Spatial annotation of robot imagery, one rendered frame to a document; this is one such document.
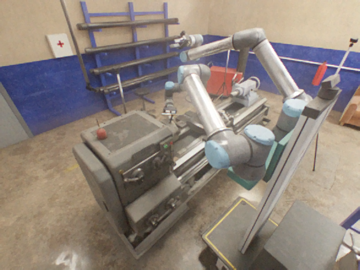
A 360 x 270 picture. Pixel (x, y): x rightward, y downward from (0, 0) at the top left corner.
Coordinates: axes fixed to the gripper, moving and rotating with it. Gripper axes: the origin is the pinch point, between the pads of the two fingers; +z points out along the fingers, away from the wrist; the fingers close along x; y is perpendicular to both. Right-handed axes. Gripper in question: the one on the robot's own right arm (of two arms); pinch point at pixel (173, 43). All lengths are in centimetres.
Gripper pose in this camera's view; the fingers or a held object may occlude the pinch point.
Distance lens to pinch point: 164.4
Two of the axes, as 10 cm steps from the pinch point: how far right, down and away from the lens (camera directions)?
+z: -7.0, 4.2, -5.8
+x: -5.4, 2.2, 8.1
